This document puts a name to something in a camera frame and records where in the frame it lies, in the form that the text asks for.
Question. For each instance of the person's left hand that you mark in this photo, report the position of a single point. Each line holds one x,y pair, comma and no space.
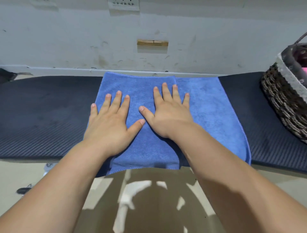
109,129

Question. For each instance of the person's right hand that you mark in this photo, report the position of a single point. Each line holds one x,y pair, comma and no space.
169,118

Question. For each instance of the person's right middle finger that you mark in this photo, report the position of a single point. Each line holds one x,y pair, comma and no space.
167,93

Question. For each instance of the person's left middle finger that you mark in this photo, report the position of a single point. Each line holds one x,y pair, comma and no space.
115,102

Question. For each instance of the person's left thumb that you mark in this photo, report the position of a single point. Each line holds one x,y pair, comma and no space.
136,126

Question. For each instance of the person's right thumb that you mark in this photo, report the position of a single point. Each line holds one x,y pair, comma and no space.
146,114

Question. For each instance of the person's right little finger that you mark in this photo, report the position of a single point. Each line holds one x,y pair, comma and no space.
186,100

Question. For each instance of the person's left little finger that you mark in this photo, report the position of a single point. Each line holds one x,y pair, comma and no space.
93,110

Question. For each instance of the blue microfibre towel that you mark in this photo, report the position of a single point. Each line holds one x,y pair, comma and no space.
211,115

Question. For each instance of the person's left forearm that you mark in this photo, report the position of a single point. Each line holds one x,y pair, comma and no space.
55,189

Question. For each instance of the person's right forearm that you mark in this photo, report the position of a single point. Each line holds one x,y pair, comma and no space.
235,187

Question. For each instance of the dark ribbed table mat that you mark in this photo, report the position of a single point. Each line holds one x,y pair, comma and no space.
45,115

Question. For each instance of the person's beige patterned shirt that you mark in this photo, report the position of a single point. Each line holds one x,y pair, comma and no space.
148,201

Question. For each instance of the woven wicker basket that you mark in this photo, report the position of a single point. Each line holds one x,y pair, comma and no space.
283,103

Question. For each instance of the dark patterned basket liner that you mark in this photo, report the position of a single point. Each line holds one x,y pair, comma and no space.
293,60

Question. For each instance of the pink cloth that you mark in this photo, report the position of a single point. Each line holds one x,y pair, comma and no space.
304,70

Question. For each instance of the wooden wall block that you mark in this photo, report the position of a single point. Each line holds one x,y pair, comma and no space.
152,43

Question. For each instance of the white wall socket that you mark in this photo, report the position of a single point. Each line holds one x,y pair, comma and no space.
123,4

